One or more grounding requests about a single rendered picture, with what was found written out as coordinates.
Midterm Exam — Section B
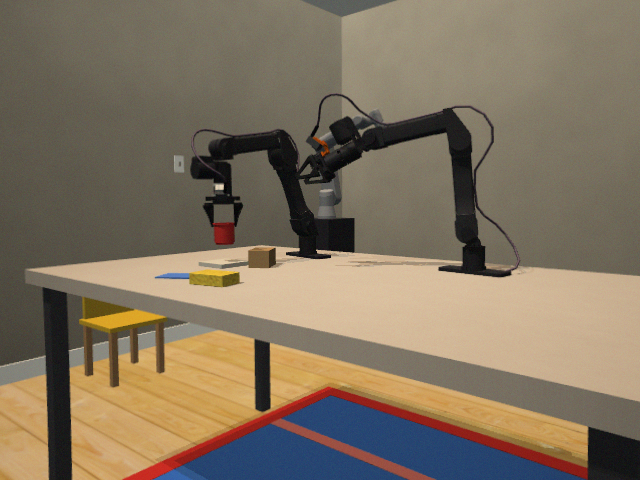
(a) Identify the beige flat square mat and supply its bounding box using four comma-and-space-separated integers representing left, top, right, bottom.
198, 258, 248, 269

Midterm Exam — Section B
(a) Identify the yellow sponge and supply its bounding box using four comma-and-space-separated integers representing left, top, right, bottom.
189, 270, 240, 287

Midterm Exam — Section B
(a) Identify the tan cardboard box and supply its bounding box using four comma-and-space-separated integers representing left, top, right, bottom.
248, 247, 276, 268

